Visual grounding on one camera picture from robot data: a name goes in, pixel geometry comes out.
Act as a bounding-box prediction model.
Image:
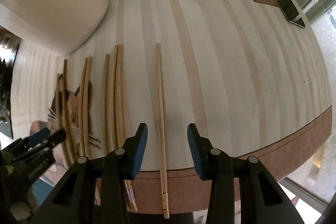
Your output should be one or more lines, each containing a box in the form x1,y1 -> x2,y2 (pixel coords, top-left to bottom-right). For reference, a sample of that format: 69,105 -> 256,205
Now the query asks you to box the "beige utensil holder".
1,0 -> 109,56

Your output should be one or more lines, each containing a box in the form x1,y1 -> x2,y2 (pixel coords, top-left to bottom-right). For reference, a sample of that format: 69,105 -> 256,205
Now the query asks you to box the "striped cat table mat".
11,0 -> 332,214

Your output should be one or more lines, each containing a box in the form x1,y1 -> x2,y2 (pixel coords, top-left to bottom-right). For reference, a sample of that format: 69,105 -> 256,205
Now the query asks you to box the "black smartphone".
276,0 -> 306,28

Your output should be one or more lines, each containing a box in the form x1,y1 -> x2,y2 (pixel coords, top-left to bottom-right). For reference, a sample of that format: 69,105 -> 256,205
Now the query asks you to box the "steel steamer pot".
1,27 -> 22,61

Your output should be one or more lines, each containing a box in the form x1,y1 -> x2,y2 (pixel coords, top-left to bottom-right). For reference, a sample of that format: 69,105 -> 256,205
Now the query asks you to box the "black gas stove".
1,44 -> 19,139

